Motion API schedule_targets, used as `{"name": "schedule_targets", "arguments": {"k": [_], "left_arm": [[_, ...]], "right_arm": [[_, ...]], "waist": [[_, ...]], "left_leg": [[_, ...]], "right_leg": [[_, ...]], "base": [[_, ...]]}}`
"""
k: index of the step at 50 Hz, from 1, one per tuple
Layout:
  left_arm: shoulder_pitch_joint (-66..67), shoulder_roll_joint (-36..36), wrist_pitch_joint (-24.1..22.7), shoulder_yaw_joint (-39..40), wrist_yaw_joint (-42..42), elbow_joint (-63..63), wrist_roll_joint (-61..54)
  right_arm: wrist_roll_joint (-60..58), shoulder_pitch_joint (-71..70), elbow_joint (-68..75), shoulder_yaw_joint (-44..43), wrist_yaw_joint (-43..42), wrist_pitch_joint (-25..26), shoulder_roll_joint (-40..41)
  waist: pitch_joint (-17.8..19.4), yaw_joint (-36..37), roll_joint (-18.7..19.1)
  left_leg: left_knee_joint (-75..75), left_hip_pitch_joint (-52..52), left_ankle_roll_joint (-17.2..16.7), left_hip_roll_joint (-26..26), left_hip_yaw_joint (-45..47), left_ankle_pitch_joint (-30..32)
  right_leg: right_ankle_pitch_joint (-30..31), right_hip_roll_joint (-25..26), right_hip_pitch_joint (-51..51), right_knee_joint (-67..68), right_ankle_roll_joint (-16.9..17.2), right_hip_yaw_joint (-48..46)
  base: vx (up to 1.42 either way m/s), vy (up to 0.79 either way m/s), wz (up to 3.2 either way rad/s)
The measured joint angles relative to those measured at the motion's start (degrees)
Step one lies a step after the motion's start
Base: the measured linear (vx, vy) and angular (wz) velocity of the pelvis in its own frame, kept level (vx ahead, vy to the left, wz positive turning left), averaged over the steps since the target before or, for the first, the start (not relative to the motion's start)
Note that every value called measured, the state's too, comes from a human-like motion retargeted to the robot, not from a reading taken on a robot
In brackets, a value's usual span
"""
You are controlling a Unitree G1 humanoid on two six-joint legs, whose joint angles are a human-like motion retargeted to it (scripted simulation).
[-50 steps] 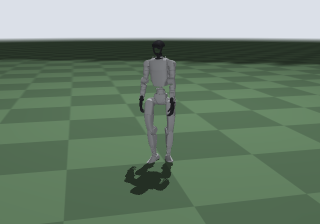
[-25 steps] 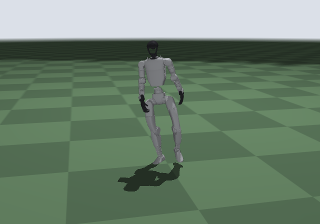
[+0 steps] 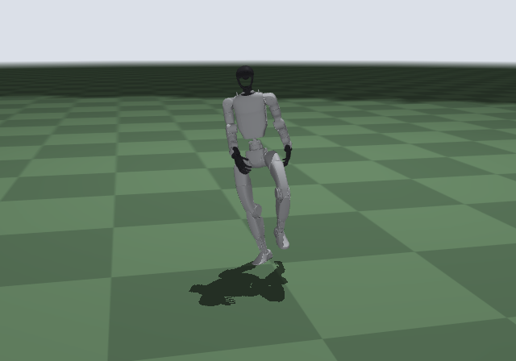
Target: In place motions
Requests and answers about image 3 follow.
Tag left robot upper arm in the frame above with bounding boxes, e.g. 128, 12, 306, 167
262, 93, 284, 130

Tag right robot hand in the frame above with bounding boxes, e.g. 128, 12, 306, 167
231, 147, 252, 174

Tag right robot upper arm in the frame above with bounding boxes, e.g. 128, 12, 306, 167
223, 98, 238, 133

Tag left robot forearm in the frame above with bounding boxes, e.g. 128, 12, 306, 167
277, 119, 292, 149

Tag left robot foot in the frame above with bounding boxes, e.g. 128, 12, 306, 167
274, 228, 289, 250

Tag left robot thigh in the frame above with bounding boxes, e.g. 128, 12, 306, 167
264, 151, 289, 201

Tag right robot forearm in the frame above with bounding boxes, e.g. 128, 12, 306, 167
226, 125, 238, 155

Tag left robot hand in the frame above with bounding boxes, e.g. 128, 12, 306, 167
282, 145, 292, 167

